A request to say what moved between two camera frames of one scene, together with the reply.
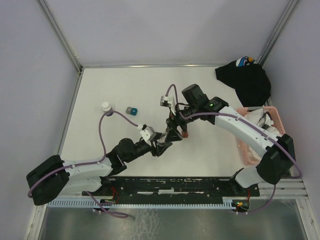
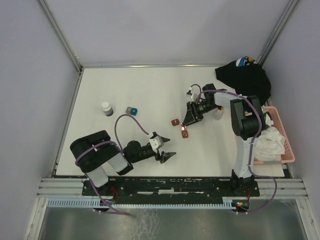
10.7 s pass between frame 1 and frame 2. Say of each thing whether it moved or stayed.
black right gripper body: moved
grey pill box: stayed
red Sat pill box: stayed
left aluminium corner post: stayed
